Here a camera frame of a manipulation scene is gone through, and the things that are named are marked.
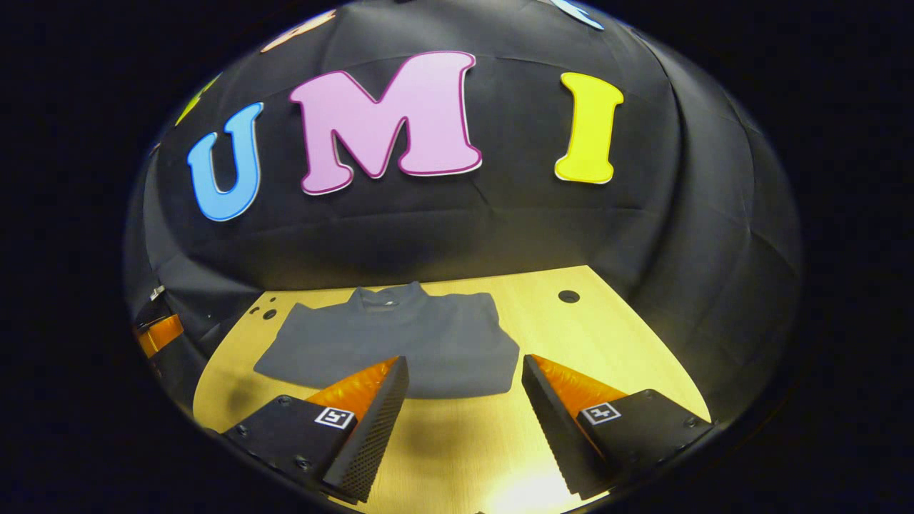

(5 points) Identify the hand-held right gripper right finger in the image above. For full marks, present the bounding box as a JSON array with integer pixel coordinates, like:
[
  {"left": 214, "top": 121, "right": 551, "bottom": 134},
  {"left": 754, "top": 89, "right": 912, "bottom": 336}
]
[{"left": 521, "top": 353, "right": 715, "bottom": 500}]

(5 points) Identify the grey button shirt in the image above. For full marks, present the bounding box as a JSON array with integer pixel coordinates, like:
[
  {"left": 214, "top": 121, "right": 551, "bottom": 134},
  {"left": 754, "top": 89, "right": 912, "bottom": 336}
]
[{"left": 253, "top": 281, "right": 521, "bottom": 400}]

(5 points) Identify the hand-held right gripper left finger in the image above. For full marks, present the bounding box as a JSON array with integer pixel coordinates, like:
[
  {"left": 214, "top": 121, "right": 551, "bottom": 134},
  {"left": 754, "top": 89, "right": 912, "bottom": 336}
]
[{"left": 221, "top": 356, "right": 411, "bottom": 505}]

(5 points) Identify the black backdrop cloth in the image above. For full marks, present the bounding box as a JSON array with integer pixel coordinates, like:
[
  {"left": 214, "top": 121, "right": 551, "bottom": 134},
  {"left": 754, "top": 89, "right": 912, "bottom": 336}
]
[{"left": 123, "top": 0, "right": 804, "bottom": 429}]

